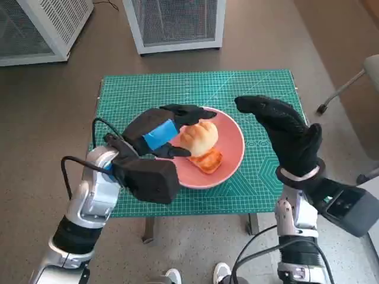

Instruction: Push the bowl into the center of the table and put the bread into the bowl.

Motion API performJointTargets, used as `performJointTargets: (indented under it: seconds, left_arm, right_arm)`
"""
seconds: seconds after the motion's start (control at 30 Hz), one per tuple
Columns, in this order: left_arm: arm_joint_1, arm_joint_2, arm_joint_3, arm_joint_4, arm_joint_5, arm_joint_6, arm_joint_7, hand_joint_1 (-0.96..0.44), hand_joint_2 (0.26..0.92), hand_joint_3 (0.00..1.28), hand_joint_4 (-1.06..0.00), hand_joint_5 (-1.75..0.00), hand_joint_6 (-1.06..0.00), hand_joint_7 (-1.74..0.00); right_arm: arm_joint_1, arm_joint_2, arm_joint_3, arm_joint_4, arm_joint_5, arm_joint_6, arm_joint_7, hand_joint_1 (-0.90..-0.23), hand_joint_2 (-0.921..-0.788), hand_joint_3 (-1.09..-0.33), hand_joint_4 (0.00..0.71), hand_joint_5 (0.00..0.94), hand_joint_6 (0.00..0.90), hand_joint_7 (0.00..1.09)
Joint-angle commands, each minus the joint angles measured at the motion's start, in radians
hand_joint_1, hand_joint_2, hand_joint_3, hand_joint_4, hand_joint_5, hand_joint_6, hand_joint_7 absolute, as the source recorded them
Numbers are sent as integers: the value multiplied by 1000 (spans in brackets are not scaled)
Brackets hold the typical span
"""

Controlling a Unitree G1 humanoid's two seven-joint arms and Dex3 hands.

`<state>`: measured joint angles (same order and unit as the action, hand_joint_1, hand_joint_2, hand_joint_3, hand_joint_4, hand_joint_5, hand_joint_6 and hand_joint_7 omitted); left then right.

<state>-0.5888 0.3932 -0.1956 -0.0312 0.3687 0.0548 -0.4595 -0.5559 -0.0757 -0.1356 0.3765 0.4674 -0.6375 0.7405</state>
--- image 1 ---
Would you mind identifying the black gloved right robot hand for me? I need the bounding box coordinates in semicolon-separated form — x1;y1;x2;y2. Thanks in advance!
234;94;323;178

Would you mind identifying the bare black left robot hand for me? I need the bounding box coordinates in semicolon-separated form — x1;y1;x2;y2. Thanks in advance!
121;103;219;162

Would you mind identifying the round toy bread bun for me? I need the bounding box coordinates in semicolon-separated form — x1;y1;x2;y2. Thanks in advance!
179;122;219;157

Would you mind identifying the pink bowl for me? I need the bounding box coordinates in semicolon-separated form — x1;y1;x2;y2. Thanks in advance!
170;106;246;190

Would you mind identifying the braided toy bread loaf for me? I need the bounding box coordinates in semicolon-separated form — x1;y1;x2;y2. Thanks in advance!
189;147;223;175

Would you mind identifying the green cutting mat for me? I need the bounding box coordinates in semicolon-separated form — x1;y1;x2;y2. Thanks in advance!
94;69;309;219

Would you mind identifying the black metal table leg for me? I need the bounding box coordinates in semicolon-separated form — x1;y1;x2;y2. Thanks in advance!
246;213;261;237
143;217;158;245

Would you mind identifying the white cabinet with mesh door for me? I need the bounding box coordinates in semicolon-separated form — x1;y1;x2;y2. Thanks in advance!
123;0;227;56

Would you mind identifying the white cabinet with perforated side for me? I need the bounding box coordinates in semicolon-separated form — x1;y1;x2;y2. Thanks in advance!
0;0;95;67

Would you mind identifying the white shoe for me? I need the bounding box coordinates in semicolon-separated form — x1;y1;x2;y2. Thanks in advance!
164;268;182;284
213;262;232;284

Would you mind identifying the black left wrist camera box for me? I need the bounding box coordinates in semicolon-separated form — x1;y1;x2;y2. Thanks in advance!
111;156;180;205

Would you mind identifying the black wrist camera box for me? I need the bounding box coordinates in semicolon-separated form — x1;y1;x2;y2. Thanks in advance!
307;177;377;238
111;156;180;205

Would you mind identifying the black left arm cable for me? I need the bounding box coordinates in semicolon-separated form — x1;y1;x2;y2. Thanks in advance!
60;156;115;202
91;117;125;147

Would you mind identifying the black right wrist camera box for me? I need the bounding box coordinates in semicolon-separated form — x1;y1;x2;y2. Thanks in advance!
307;177;377;238

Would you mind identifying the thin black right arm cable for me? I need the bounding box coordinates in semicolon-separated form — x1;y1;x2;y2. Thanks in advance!
230;226;281;284

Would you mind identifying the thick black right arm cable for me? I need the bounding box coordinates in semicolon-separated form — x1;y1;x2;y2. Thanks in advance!
235;239;329;284

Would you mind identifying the thin black floor cable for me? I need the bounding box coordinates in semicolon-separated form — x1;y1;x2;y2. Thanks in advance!
94;0;120;13

